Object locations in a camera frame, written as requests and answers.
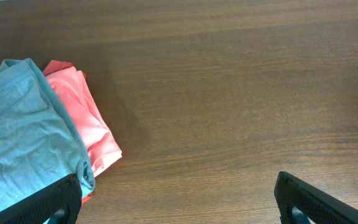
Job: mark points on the folded pink shirt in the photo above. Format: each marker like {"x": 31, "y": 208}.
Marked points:
{"x": 103, "y": 150}

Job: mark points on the folded grey shirt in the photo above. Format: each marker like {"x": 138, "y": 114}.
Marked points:
{"x": 39, "y": 143}

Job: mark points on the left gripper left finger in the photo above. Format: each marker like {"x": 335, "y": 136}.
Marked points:
{"x": 60, "y": 202}

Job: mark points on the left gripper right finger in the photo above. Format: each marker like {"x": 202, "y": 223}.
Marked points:
{"x": 300, "y": 202}

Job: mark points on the folded red shirt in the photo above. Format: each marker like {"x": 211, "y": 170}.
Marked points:
{"x": 68, "y": 84}

